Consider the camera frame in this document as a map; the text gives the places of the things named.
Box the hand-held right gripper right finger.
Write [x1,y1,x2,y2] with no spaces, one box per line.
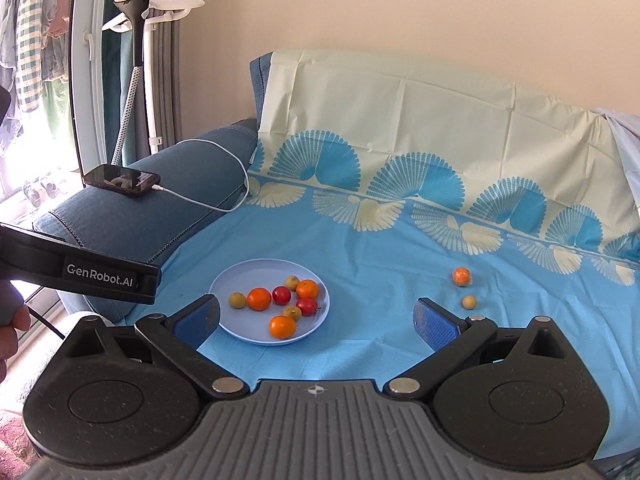
[382,297,573,403]

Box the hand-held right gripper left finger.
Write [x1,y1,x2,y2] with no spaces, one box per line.
[62,294,251,403]

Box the pale blue plate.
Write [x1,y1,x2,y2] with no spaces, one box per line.
[208,259,331,345]

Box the person's left hand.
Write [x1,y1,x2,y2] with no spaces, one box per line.
[0,279,32,383]

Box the blue and cream printed blanket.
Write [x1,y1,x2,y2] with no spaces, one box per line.
[122,49,640,461]

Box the black smartphone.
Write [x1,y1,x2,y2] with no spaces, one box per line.
[82,163,162,196]

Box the blue denim sofa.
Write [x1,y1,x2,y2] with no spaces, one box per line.
[32,50,276,323]

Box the green hanging garment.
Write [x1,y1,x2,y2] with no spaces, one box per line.
[40,77,73,138]

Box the pink patterned rug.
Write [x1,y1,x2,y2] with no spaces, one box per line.
[0,410,41,480]

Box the white steamer stand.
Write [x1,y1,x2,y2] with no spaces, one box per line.
[102,0,206,155]

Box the grey-green curtain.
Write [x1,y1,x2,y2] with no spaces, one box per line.
[97,0,185,161]

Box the plaid shirt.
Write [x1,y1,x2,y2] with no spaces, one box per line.
[14,0,46,113]

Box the pale lilac cloth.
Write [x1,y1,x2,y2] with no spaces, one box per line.
[592,107,640,221]

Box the black cable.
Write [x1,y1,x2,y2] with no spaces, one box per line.
[27,305,67,340]

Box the white charging cable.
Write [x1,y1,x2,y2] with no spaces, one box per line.
[154,138,258,212]

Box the white door frame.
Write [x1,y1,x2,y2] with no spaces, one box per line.
[70,0,108,176]

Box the black steamer head with hose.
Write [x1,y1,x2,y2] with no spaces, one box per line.
[111,0,152,168]

